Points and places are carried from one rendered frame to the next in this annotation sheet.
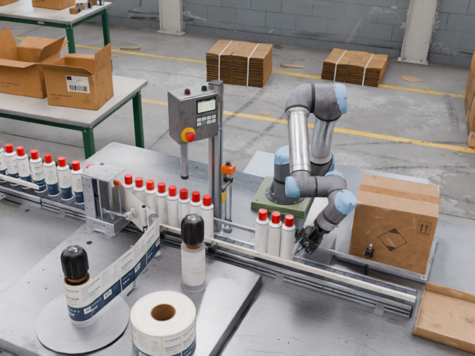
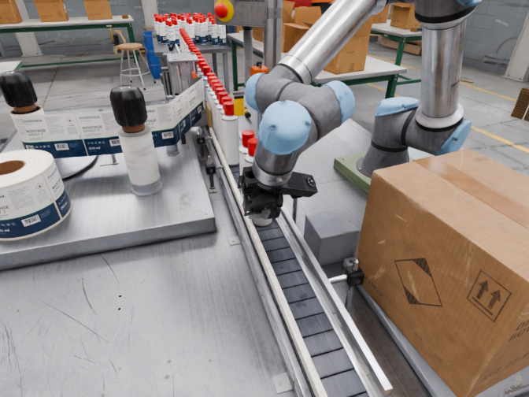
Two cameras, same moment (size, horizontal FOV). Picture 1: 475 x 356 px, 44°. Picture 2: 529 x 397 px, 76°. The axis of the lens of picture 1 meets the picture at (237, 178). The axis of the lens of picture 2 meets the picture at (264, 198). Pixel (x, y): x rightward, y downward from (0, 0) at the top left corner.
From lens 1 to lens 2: 1.78 m
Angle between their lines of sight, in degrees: 42
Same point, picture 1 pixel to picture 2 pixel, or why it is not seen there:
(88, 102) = (332, 65)
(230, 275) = (188, 199)
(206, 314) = (102, 215)
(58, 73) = not seen: hidden behind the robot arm
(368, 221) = (385, 219)
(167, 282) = not seen: hidden behind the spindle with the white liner
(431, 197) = not seen: outside the picture
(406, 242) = (439, 304)
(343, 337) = (175, 367)
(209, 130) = (253, 12)
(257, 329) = (127, 268)
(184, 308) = (21, 175)
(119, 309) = (70, 169)
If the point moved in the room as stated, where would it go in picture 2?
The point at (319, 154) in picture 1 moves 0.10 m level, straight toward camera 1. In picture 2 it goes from (427, 107) to (400, 115)
